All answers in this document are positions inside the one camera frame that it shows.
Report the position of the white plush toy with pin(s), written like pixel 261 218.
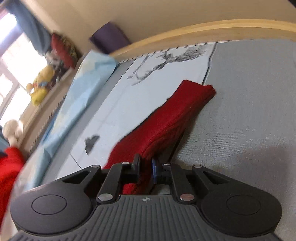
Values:
pixel 12 132

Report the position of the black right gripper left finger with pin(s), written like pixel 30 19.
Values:
pixel 66 203

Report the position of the blue curtain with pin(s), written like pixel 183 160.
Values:
pixel 38 35

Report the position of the bright red folded garment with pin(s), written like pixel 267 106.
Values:
pixel 12 161

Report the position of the yellow plush toy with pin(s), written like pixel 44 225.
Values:
pixel 41 85

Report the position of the red patterned cushion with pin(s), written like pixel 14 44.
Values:
pixel 66 50

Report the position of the wooden bed frame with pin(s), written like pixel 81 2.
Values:
pixel 36 119

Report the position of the dark red knit sweater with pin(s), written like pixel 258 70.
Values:
pixel 159 131

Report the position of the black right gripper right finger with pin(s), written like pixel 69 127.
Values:
pixel 227 205

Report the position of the grey printed bed sheet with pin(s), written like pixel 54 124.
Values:
pixel 247 131

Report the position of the purple cushion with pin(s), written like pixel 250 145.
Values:
pixel 109 38

